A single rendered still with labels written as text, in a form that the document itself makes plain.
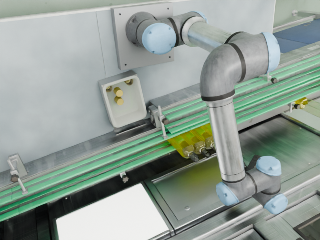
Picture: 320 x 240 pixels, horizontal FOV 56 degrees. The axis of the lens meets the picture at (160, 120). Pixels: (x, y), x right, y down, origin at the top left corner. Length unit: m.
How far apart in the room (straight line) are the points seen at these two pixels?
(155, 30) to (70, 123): 0.61
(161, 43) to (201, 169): 0.63
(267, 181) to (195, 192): 0.41
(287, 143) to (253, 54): 0.88
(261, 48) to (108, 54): 0.75
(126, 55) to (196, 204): 0.71
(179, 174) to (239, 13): 0.87
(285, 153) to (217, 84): 0.85
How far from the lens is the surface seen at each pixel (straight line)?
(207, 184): 1.37
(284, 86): 1.72
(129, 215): 1.30
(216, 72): 0.81
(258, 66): 0.87
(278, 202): 1.07
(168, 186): 1.38
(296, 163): 1.54
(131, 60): 1.38
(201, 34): 1.08
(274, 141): 1.67
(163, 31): 1.15
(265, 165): 1.00
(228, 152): 0.90
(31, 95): 1.40
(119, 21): 1.33
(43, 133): 1.47
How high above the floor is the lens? 2.08
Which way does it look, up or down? 56 degrees down
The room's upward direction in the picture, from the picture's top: 134 degrees clockwise
